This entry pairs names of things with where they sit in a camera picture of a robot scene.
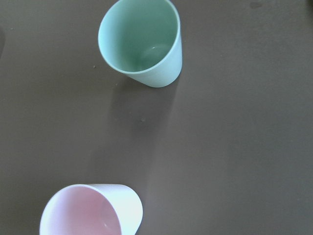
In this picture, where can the pink cup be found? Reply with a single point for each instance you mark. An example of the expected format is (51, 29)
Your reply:
(96, 209)

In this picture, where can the green cup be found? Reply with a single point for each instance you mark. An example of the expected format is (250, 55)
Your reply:
(142, 40)

